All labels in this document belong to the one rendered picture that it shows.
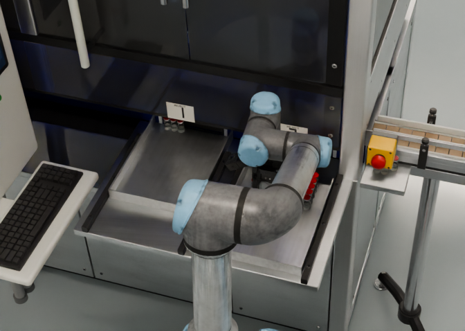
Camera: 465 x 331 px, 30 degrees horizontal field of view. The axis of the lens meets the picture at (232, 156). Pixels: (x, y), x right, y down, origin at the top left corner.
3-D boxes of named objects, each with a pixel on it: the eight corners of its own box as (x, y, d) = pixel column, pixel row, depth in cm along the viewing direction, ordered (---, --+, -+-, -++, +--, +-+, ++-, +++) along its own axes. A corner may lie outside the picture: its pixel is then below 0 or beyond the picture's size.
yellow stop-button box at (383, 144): (371, 148, 248) (373, 129, 243) (396, 153, 246) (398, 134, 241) (365, 165, 243) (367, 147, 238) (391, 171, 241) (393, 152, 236)
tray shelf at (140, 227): (140, 124, 274) (140, 120, 273) (358, 167, 257) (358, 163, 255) (73, 233, 242) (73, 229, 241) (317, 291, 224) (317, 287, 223)
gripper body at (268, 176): (280, 190, 230) (280, 157, 222) (250, 183, 232) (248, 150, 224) (288, 170, 235) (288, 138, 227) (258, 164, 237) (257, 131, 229)
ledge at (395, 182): (369, 155, 260) (369, 150, 259) (412, 163, 257) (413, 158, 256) (359, 187, 251) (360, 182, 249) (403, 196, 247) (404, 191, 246)
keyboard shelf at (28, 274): (21, 159, 277) (19, 154, 275) (100, 177, 270) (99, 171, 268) (-57, 264, 247) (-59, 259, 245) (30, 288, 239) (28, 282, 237)
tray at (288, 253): (247, 168, 255) (247, 159, 253) (333, 186, 249) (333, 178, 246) (207, 253, 233) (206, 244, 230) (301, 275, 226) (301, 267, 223)
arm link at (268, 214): (297, 211, 165) (335, 124, 209) (241, 202, 168) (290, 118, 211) (293, 264, 170) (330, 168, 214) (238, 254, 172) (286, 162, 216)
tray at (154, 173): (154, 122, 272) (153, 113, 270) (233, 138, 265) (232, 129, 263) (109, 198, 249) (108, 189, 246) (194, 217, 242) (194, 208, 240)
